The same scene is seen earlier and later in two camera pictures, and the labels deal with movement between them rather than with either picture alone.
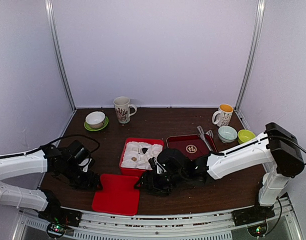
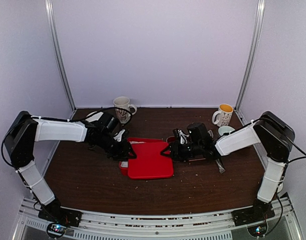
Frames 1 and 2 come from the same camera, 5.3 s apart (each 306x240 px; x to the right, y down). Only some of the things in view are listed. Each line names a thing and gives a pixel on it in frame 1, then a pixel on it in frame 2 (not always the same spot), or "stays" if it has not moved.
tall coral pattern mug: [124, 110] stays
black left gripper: [87, 184] to [123, 151]
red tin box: [137, 171] stays
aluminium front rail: [281, 224] stays
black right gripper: [153, 184] to [175, 153]
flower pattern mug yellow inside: [221, 117] stays
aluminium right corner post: [256, 39] stays
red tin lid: [119, 195] to [149, 162]
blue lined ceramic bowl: [227, 134] stays
